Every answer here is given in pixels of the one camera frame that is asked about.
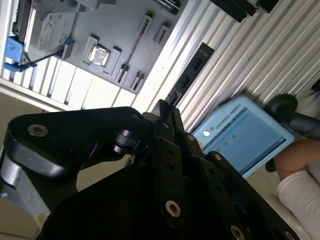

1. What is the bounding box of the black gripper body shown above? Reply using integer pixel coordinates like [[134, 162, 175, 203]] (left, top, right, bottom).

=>
[[37, 161, 226, 240]]

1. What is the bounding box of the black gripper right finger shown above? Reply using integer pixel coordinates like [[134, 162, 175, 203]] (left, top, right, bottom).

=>
[[172, 108, 300, 240]]

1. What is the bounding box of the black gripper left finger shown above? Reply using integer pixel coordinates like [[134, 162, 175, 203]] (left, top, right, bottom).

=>
[[4, 98, 183, 223]]

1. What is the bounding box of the person bare hand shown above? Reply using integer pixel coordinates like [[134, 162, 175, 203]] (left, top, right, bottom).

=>
[[274, 138, 320, 180]]

